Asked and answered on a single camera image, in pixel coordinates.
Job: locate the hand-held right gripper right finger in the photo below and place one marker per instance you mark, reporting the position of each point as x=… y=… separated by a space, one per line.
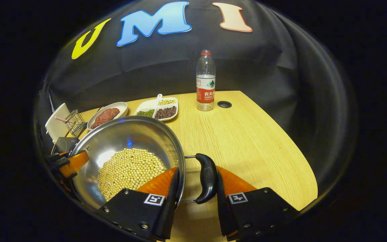
x=222 y=215

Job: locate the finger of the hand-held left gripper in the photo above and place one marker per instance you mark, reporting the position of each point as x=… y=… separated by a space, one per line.
x=76 y=163

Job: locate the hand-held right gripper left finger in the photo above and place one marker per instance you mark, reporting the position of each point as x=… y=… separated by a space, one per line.
x=170 y=215

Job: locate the black induction cooktop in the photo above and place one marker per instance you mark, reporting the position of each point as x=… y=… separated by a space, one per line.
x=64 y=144

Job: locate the white toaster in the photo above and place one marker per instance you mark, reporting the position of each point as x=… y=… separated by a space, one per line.
x=57 y=129

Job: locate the pink stick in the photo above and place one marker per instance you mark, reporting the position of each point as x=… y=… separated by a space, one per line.
x=60 y=119

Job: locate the pile of soybeans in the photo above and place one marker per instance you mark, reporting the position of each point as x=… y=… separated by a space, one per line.
x=129 y=173

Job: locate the red meat patty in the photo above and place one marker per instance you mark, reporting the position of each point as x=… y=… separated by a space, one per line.
x=105 y=117

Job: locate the white round plate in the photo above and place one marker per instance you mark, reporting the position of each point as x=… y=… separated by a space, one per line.
x=121 y=107

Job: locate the white divided dish with beans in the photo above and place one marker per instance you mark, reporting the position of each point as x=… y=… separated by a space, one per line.
x=165 y=112

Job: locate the black table grommet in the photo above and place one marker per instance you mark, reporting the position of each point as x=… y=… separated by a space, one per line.
x=224 y=104

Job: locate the clear water bottle red label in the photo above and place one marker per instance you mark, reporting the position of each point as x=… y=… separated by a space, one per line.
x=205 y=90

